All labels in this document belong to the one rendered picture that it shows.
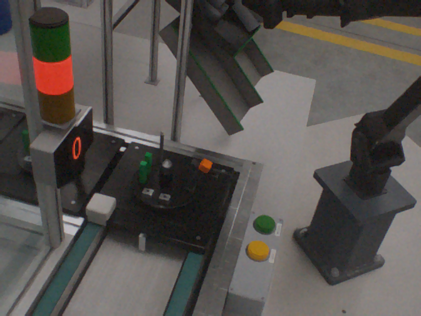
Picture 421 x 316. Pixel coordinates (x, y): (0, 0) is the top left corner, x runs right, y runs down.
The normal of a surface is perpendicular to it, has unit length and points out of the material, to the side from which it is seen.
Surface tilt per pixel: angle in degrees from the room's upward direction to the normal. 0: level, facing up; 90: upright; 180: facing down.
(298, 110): 0
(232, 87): 45
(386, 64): 0
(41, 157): 90
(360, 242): 90
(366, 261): 90
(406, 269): 0
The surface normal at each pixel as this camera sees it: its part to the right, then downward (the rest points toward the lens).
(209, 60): 0.72, -0.28
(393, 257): 0.11, -0.75
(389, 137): 0.38, 0.77
